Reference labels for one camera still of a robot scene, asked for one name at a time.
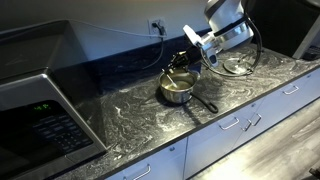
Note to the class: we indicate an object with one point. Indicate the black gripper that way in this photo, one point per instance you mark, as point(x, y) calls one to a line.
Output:
point(191, 55)

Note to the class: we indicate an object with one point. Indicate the white plastic spoon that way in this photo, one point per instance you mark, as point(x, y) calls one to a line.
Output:
point(171, 80)

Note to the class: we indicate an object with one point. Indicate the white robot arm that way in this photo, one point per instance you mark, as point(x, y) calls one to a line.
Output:
point(230, 23)

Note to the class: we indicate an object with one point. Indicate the small round cabinet knob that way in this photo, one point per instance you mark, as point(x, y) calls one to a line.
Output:
point(172, 148)

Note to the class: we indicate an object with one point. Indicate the black steel microwave oven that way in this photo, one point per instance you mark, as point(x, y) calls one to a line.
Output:
point(50, 100)

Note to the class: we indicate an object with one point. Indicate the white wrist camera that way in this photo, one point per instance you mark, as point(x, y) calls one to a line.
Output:
point(192, 35)

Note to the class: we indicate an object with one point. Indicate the white wall outlet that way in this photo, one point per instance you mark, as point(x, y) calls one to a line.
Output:
point(151, 31)

